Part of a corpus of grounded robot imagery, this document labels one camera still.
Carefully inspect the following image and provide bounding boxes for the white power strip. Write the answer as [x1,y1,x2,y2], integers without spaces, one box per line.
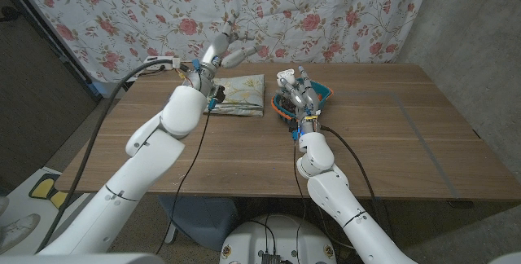
[142,55,177,72]

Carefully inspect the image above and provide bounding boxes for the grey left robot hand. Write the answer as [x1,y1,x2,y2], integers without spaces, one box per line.
[181,11,265,96]

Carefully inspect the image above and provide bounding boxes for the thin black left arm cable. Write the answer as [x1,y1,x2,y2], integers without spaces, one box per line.
[154,108,212,256]

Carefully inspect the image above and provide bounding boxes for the white AirPods case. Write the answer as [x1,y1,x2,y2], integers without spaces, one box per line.
[276,68,297,88]

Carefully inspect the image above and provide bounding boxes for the purple toy grapes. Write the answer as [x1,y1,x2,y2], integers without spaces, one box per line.
[281,95,298,114]

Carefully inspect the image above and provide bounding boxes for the folded pale floral cloth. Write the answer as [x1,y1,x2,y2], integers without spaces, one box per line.
[203,73,266,117]

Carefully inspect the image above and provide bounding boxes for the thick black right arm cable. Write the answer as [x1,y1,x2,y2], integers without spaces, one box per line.
[319,123,396,240]

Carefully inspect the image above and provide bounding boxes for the dark grey partition panel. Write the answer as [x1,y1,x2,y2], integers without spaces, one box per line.
[0,0,103,196]

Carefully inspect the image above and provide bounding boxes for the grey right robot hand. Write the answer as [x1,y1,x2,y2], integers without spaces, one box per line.
[276,66,322,134]

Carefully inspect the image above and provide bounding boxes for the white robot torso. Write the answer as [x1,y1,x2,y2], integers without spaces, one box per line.
[219,213,338,264]

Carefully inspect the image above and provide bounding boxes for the white shoe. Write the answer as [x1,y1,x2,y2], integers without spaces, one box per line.
[0,213,42,253]

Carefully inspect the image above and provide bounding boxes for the rose print backdrop curtain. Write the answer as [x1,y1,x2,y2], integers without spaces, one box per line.
[10,0,435,84]

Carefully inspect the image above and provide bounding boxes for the blue-grey stool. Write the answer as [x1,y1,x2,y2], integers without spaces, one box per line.
[157,195,240,252]

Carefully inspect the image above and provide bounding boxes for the yellow and black floor pad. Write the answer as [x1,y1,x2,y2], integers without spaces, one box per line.
[28,173,70,210]

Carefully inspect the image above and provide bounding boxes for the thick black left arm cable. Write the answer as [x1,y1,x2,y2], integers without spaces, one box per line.
[35,59,190,253]

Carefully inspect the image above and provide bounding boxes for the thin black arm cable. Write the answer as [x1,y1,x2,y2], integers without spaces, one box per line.
[291,139,307,264]
[154,108,212,256]

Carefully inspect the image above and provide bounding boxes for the teal basket with orange rim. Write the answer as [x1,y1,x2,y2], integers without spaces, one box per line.
[271,77,335,126]

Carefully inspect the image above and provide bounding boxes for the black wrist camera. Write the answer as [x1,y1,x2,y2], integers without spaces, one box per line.
[209,85,227,104]
[287,119,301,141]

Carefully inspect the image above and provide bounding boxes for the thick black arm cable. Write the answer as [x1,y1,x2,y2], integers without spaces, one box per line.
[35,59,190,253]
[319,123,396,240]

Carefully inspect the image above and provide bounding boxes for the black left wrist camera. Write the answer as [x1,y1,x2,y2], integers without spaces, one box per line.
[209,85,227,104]

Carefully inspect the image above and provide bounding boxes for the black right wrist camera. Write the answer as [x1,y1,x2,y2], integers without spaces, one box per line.
[287,119,301,141]

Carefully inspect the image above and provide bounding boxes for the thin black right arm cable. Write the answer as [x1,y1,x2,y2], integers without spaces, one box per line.
[291,139,307,264]

